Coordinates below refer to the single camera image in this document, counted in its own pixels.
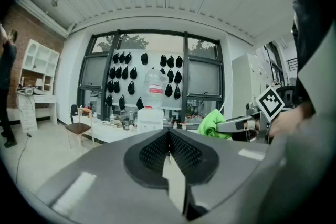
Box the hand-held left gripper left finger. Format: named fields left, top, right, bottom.
left=36, top=127, right=184, bottom=224

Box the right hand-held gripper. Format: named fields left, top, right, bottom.
left=216, top=86, right=286, bottom=144

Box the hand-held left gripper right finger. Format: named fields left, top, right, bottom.
left=167, top=127, right=287, bottom=221

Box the green cleaning cloth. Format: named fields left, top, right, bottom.
left=197, top=109, right=232, bottom=140

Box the white water dispenser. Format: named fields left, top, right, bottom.
left=136, top=106, right=165, bottom=135

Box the person's right hand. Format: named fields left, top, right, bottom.
left=268, top=106, right=314, bottom=138

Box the white tall cabinet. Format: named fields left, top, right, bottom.
left=230, top=52, right=266, bottom=119

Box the white low counter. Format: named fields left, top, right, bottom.
left=75, top=114, right=202, bottom=144

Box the wooden chair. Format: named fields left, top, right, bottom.
left=64, top=108, right=97, bottom=150

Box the row of small bottles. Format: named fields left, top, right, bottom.
left=102, top=109, right=139, bottom=131

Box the black bag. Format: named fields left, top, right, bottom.
left=70, top=104, right=79, bottom=124

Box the white pegboard panel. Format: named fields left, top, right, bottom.
left=109, top=49, right=185, bottom=110

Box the group of black caps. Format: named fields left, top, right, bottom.
left=104, top=51, right=184, bottom=111

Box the white shelf desk unit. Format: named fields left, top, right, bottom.
left=16, top=39, right=61, bottom=133

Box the person in blue mask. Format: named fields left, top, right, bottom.
left=279, top=0, right=336, bottom=113

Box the black window frame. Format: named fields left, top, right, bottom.
left=77, top=29, right=225, bottom=124

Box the black floor cable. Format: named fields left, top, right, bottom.
left=15, top=133, right=33, bottom=184

